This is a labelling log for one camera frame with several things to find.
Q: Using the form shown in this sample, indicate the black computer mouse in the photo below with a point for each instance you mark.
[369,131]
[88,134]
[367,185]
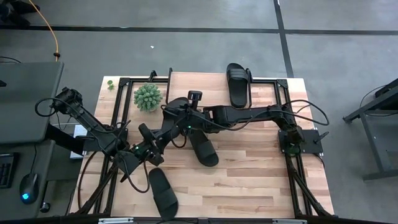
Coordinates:
[29,183]

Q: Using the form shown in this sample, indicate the black aluminium rig frame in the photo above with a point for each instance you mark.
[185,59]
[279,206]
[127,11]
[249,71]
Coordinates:
[267,81]

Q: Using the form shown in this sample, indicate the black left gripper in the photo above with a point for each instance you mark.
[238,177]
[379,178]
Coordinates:
[152,151]

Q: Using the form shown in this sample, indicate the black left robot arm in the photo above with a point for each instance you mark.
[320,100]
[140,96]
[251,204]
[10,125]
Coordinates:
[93,127]

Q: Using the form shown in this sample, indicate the small green plant sprig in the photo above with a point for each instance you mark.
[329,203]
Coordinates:
[110,84]

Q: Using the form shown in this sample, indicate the green succulent in patterned pot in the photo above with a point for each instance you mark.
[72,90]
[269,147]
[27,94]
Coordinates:
[147,97]

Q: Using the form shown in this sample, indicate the black round knob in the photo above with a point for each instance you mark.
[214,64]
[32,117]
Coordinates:
[45,207]

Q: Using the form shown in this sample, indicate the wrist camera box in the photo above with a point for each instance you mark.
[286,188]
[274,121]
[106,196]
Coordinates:
[144,130]
[195,96]

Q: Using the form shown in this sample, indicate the black metal stand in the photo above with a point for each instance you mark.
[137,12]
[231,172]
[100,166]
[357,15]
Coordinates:
[367,107]

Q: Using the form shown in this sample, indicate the wooden shelf with black frame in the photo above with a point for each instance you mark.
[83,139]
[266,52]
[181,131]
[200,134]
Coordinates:
[205,82]

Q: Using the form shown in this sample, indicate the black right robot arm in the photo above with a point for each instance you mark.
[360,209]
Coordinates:
[242,113]

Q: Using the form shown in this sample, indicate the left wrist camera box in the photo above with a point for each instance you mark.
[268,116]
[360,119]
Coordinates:
[144,130]

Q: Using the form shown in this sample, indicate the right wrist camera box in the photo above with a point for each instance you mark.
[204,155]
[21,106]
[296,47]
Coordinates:
[195,96]

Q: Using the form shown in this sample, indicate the black rubber slide sandal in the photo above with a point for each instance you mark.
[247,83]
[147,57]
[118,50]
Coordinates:
[237,93]
[205,152]
[177,102]
[163,196]

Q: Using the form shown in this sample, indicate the silver table clamp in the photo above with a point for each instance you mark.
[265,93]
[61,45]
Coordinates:
[289,221]
[115,221]

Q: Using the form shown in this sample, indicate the dark grey desk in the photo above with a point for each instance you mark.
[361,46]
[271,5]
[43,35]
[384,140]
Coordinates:
[12,202]

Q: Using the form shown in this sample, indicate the black keyboard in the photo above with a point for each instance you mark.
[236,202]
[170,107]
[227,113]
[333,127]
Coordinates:
[6,171]

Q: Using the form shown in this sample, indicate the grey flat desk panel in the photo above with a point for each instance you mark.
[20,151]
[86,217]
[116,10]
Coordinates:
[28,99]

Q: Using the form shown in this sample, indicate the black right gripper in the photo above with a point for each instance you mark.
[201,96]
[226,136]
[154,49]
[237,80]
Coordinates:
[191,118]

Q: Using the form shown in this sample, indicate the black chair base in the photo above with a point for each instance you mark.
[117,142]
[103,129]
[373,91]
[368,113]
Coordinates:
[18,7]

